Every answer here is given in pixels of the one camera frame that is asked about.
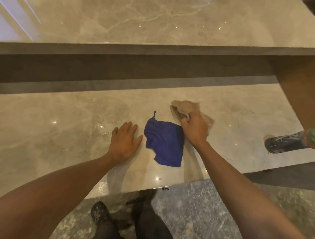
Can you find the person's left forearm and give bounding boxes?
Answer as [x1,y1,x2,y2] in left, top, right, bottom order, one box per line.
[0,152,121,239]

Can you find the dark printed spray bottle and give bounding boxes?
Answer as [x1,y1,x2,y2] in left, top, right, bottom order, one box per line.
[264,129,315,154]

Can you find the beige cleaning cloth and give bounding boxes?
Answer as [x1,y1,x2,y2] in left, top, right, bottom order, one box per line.
[170,100,215,136]

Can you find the black trousers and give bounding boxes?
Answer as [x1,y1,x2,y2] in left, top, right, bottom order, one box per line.
[94,189,174,239]

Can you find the brown wooden side panel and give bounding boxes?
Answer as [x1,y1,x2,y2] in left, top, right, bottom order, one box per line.
[269,56,315,130]

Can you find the black shoe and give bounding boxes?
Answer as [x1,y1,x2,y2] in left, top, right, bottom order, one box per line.
[91,201,110,226]

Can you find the person's right forearm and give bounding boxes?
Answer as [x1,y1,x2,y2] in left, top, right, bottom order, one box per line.
[191,141,307,239]

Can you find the person's left hand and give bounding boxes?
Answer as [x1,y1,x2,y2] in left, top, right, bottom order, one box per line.
[107,121,144,163]

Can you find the person's right hand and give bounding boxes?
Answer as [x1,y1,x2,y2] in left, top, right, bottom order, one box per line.
[180,114,210,148]

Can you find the blue microfibre cloth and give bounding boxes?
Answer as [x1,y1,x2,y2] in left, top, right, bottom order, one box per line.
[144,110,185,168]

